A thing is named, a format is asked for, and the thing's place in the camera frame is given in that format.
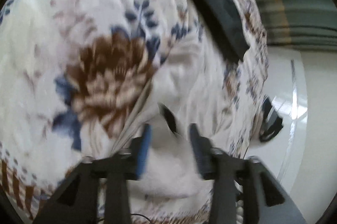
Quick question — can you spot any beige long-sleeve shirt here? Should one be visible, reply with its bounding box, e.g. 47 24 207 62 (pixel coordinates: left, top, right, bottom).
97 49 230 214

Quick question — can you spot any striped folded clothes stack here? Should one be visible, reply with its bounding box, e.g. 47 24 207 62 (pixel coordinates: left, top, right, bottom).
259 96 283 143

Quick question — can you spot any white bed headboard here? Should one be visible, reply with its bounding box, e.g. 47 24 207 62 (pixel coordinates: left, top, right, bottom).
245 47 308 193

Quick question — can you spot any floral bed sheet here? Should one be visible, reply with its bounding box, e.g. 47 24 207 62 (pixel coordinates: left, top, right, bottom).
1 0 268 223

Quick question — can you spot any right teal curtain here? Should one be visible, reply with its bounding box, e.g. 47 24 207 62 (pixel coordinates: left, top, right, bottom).
255 0 336 51

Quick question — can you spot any folded black garment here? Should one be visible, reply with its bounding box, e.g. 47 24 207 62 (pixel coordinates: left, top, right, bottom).
193 0 250 64

